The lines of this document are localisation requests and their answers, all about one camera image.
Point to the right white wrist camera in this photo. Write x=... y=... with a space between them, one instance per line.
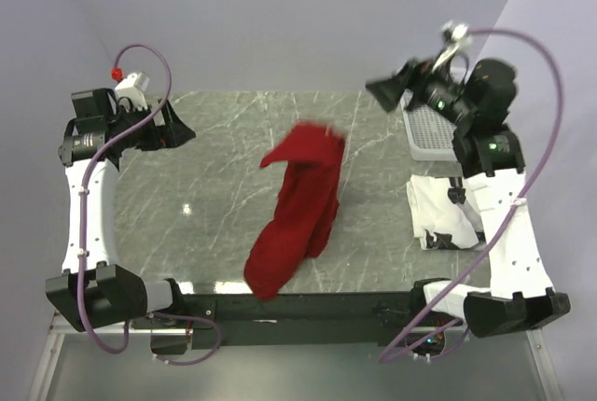
x=456 y=39

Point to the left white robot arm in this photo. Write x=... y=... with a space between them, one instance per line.
x=93 y=289

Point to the red t-shirt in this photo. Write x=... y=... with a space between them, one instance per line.
x=306 y=208

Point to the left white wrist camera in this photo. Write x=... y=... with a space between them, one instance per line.
x=132 y=90

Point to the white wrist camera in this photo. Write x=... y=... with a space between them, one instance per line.
x=132 y=90
x=456 y=39

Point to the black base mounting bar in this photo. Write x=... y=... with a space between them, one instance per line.
x=306 y=319

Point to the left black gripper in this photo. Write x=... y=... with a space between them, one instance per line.
x=173 y=132

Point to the white printed folded t-shirt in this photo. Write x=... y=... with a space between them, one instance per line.
x=444 y=213

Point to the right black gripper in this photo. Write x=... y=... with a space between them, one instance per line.
x=415 y=76

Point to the white perforated plastic basket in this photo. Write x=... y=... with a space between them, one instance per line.
x=429 y=134

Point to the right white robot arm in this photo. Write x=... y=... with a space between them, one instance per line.
x=521 y=296

